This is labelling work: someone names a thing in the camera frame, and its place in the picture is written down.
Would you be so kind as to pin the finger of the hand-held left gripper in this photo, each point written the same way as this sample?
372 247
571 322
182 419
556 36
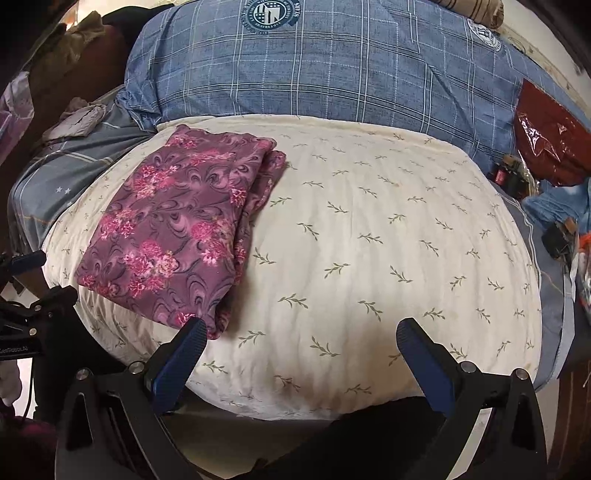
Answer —
53 297
27 261

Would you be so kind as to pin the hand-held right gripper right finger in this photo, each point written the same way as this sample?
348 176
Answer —
422 355

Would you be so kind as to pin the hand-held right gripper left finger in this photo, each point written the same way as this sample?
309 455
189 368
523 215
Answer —
182 355

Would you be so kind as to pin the purple floral garment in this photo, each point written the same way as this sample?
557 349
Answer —
184 221

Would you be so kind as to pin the dark red cloth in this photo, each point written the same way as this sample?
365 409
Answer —
27 436

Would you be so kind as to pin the cream leaf-print blanket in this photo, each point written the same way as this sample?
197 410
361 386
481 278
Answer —
369 230

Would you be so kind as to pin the crumpled grey cloth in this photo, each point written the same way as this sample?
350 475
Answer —
76 123

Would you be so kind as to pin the purple plastic bag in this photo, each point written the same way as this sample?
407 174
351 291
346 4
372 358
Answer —
16 108

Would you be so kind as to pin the light blue cloth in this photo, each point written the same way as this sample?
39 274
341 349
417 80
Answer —
554 205

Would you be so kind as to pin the brown headboard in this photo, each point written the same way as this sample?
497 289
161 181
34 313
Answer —
108 60

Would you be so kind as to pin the olive cloth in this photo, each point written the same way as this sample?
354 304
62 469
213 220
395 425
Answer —
74 46

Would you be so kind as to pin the red plastic bag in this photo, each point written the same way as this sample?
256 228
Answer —
549 134

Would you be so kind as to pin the black cloth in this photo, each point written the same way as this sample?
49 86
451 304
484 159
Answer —
134 16

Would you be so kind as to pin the blue plaid quilt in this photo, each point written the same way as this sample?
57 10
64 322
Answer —
323 69

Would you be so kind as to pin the brown striped cloth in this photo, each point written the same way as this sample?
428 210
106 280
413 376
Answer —
471 8

